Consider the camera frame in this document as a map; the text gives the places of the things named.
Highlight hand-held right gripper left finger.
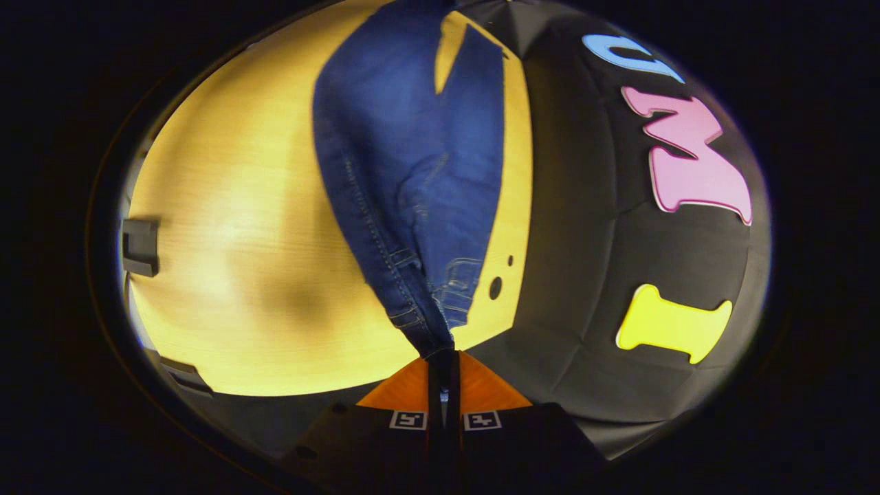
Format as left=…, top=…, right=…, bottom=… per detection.
left=282, top=351, right=446, bottom=495

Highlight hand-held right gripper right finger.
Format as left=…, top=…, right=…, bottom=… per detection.
left=445, top=351, right=607, bottom=495

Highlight blue denim jeans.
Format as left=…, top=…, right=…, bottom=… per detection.
left=313, top=0, right=507, bottom=360

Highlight black backdrop cloth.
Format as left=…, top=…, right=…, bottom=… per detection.
left=454, top=0, right=771, bottom=461

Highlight black table clamp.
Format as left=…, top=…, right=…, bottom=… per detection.
left=159, top=356, right=215, bottom=397
left=122, top=218, right=161, bottom=278

